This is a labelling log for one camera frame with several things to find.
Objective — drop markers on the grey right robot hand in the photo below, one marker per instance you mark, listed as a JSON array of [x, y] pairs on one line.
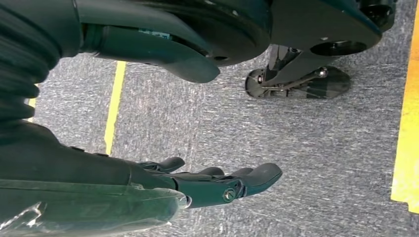
[[82, 170]]

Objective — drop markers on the thin yellow floor tape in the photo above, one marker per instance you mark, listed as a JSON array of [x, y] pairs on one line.
[[114, 108]]

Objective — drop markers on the wide yellow floor tape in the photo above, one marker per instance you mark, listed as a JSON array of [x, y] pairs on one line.
[[407, 147]]

